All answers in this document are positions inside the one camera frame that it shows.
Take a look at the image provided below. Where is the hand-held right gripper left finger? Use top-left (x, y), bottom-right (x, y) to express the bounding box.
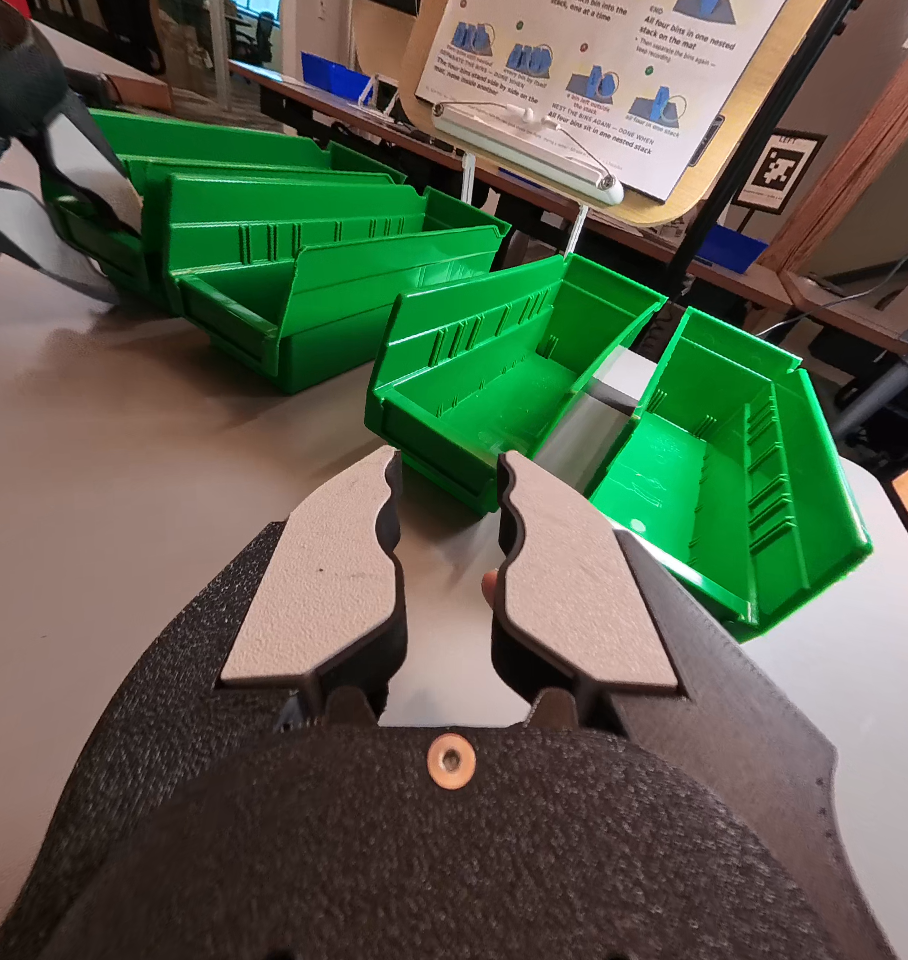
top-left (220, 444), bottom-right (411, 727)

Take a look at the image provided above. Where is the black office chair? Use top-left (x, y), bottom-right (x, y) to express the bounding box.
top-left (232, 11), bottom-right (276, 70)

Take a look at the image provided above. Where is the black metal pole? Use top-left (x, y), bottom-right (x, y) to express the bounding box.
top-left (667, 0), bottom-right (860, 301)

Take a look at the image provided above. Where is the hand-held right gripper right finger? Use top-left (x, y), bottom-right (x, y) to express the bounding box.
top-left (490, 448), bottom-right (681, 727)

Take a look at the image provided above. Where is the green plastic storage bin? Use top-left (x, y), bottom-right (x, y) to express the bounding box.
top-left (587, 306), bottom-right (873, 642)
top-left (364, 253), bottom-right (668, 516)
top-left (140, 171), bottom-right (512, 396)
top-left (45, 107), bottom-right (408, 301)

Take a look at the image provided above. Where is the cardboard box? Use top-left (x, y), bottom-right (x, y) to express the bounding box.
top-left (157, 9), bottom-right (216, 97)

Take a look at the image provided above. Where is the long brown table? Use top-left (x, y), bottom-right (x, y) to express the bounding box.
top-left (229, 58), bottom-right (794, 312)

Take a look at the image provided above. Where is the black white marker card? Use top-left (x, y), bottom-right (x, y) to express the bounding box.
top-left (737, 129), bottom-right (827, 216)

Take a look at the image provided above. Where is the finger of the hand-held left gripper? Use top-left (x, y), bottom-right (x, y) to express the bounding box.
top-left (0, 180), bottom-right (121, 307)
top-left (40, 93), bottom-right (147, 236)

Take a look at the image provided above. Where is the small white tablet stand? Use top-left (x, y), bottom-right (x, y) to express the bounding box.
top-left (358, 72), bottom-right (404, 119)

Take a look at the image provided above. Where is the blue plastic bin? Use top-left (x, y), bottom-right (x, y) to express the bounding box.
top-left (695, 223), bottom-right (770, 275)
top-left (300, 51), bottom-right (374, 99)

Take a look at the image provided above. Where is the grey desk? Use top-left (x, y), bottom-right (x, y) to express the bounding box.
top-left (0, 138), bottom-right (908, 960)

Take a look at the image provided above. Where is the brown side table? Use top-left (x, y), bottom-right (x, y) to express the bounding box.
top-left (780, 266), bottom-right (908, 355)

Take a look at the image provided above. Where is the grey metal stand leg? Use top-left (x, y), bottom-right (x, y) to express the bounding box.
top-left (831, 315), bottom-right (908, 445)

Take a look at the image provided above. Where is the printed instruction sheet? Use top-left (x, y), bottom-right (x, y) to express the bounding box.
top-left (415, 0), bottom-right (788, 202)

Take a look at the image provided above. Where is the white page holder bar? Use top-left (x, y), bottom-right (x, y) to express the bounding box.
top-left (431, 99), bottom-right (626, 207)

